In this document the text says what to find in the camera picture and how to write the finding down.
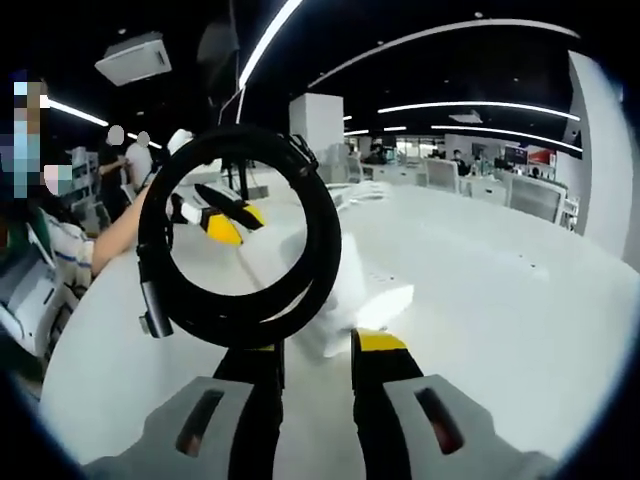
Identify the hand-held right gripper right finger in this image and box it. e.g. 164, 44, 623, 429
349, 328, 557, 480

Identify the ceiling air conditioner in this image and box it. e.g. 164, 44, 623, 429
93, 31, 174, 87

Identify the white power strip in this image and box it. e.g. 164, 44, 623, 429
237, 224, 417, 359

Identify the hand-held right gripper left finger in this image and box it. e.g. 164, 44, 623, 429
84, 339, 287, 480

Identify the black charger cable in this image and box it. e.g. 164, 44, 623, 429
135, 126, 344, 350

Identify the black monitor stand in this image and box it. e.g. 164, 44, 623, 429
218, 89, 254, 201

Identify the white office chair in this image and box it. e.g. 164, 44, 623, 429
506, 176, 570, 225
343, 156, 365, 185
423, 158, 462, 195

